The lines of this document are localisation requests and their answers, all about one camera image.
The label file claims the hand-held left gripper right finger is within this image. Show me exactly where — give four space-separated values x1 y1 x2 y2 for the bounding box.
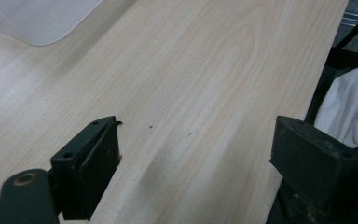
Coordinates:
268 115 358 224

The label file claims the white cloth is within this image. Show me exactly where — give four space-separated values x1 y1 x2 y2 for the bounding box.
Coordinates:
313 63 358 149

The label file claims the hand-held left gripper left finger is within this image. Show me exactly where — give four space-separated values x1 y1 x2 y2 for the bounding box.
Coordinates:
49 115 124 221

